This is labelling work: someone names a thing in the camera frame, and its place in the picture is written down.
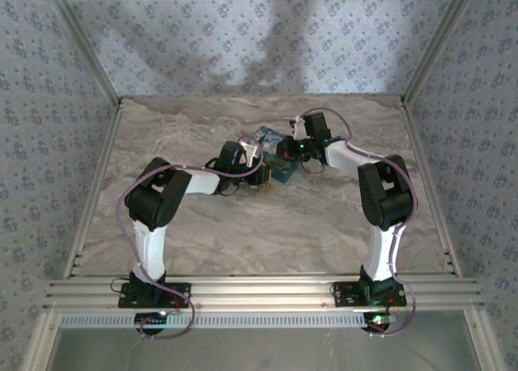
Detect aluminium frame post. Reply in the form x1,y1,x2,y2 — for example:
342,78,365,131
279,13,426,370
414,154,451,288
40,0,125,107
400,0,485,104

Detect controller board with led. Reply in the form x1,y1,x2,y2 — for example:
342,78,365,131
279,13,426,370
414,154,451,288
363,312,396,335
134,312,171,332

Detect aluminium table side rail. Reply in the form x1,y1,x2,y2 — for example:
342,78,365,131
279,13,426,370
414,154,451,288
63,99,125,279
399,97,463,278

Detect slotted grey cable duct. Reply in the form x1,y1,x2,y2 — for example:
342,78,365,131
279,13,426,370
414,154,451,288
60,310,367,330

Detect aluminium mounting rail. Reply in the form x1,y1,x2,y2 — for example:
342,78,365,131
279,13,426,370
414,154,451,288
42,275,485,312

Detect starry night tin box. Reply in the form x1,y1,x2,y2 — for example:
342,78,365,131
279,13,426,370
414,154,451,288
253,126,301,185

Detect aluminium corner leg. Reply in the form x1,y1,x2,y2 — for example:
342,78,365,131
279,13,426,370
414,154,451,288
22,309,62,371
463,309,507,371

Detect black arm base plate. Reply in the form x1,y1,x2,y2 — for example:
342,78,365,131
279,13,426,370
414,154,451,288
331,281,407,307
118,282,192,309

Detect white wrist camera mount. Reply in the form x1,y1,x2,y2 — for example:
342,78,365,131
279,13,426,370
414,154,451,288
240,141,261,164
291,117,309,142

